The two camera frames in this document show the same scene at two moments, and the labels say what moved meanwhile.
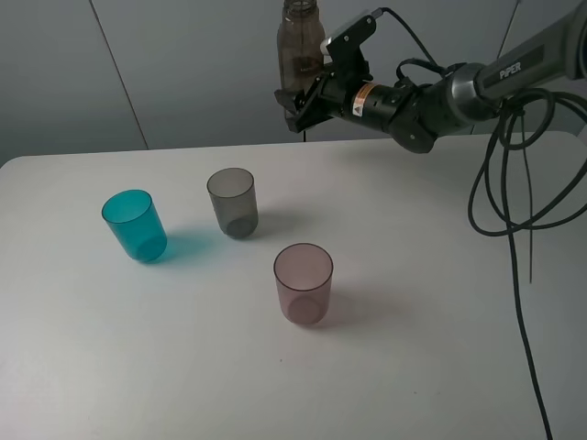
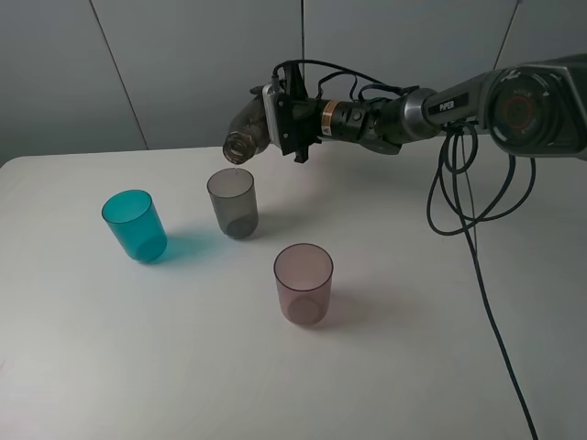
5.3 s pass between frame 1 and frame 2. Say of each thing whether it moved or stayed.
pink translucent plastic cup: stayed
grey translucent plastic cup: stayed
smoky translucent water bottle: moved
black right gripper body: moved
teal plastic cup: stayed
